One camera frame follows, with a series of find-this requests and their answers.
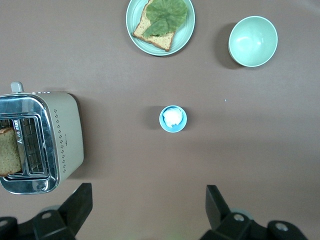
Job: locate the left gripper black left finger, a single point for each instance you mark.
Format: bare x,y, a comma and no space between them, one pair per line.
67,215

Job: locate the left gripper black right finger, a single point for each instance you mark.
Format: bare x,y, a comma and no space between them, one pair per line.
225,220

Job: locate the blue plastic cup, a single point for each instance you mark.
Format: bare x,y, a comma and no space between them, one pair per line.
180,126

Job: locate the beige and chrome toaster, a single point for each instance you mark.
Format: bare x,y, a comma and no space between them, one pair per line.
67,130

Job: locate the brown bread slice in toaster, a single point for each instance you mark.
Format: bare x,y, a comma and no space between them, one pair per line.
8,152

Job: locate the pale green bowl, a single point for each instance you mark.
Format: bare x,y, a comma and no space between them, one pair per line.
252,41

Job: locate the pale green plate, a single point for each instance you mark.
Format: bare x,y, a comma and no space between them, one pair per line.
185,37

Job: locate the brown bread slice with lettuce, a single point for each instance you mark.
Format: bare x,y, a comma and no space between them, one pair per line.
162,41

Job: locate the green lettuce leaf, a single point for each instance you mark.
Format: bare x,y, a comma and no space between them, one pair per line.
167,12

